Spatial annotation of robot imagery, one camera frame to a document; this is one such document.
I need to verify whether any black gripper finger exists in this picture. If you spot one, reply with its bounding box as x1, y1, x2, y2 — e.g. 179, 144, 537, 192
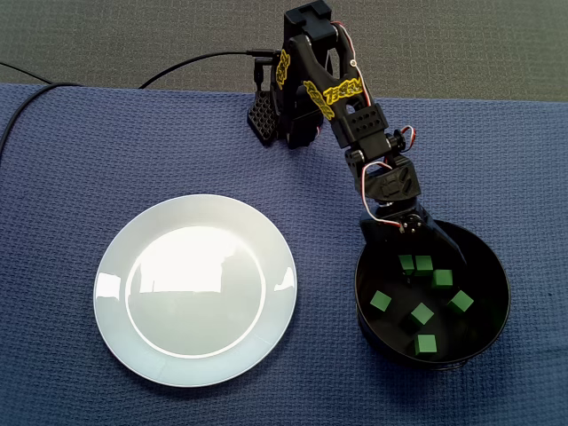
424, 216, 469, 268
360, 220, 408, 272

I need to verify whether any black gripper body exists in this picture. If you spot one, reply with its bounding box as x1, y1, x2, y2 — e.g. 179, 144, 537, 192
353, 160, 435, 236

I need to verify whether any black metal bucket container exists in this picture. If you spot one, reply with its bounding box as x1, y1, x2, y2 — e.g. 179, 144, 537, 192
353, 213, 512, 372

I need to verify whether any white round plate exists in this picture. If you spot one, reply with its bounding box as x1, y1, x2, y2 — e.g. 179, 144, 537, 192
92, 193, 298, 389

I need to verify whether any blue woven table cloth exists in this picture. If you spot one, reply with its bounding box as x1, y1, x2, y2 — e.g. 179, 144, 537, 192
0, 83, 568, 426

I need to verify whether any thick black cable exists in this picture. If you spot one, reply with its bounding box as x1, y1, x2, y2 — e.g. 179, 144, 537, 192
0, 48, 274, 154

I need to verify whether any thin black cable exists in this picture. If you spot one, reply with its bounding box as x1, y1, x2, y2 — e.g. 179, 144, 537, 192
0, 60, 53, 85

